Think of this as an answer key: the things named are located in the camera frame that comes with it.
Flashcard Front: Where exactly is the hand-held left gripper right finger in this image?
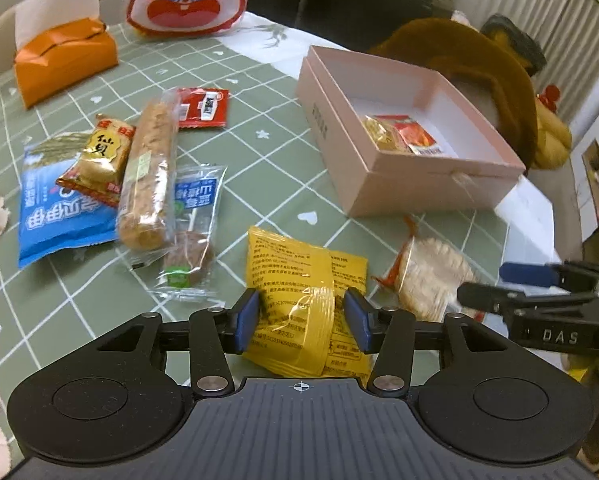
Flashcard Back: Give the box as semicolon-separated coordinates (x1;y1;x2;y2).
343;287;513;397

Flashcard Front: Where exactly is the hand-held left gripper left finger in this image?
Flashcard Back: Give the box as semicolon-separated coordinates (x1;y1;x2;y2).
95;289;261;397

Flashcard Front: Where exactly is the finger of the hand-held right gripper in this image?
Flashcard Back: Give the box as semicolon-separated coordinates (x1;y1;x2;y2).
456;281;599;317
498;259;599;288

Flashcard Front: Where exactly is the round rice cracker packet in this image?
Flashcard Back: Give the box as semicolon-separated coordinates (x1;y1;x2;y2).
372;215;480;323

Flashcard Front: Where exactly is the yellow snack packet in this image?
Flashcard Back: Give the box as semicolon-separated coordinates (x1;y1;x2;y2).
242;226;370;380

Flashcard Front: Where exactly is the pink cardboard box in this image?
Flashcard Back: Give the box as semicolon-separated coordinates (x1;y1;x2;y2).
295;45;527;218

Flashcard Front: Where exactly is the long bread stick packet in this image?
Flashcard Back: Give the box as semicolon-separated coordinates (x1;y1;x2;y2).
114;87;181;261

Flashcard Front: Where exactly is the blue seaweed snack packet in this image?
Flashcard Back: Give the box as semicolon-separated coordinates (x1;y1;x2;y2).
18;132;122;268

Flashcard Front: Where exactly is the yellow red rice cracker packet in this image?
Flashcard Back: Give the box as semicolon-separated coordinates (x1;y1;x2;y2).
55;114;136;208

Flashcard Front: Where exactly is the clear packet brown cookie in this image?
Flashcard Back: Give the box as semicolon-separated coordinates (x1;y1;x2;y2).
129;164;227;301

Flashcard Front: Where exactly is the green checked tablecloth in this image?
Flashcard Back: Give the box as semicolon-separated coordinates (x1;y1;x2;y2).
0;10;555;401

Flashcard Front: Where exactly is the red orange snack packet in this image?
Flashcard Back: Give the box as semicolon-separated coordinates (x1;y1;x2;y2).
394;116;453;157

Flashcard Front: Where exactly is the gold foil snack packet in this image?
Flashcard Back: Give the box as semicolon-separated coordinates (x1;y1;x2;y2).
362;115;413;153

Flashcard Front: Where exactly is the small red sachet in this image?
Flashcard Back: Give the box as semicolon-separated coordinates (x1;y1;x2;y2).
177;87;229;130

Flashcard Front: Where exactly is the brown plush toy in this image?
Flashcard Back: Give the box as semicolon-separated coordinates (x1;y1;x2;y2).
369;10;573;171

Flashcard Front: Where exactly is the dark grey chair back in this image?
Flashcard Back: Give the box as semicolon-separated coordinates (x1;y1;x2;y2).
481;14;549;80

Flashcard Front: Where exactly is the beige curtain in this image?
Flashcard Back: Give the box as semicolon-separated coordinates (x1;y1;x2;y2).
459;0;599;126

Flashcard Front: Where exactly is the orange tissue box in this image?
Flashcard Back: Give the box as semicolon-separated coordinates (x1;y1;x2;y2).
13;17;120;110

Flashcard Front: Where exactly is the white tissue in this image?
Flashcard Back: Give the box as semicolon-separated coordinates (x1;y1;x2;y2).
14;0;102;43

